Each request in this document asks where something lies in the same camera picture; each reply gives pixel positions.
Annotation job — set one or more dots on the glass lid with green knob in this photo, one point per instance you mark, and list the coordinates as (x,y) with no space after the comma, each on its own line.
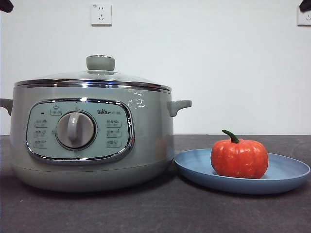
(100,63)

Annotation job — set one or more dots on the orange toy pumpkin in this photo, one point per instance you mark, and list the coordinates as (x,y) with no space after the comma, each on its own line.
(238,160)

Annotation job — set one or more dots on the pale green electric steamer pot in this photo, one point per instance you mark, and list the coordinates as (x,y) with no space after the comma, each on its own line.
(150,145)

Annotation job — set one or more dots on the blue round plate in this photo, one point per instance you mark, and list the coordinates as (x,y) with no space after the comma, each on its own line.
(286,174)

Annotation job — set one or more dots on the white wall socket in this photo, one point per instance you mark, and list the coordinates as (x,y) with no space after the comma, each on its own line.
(305,18)
(101,14)

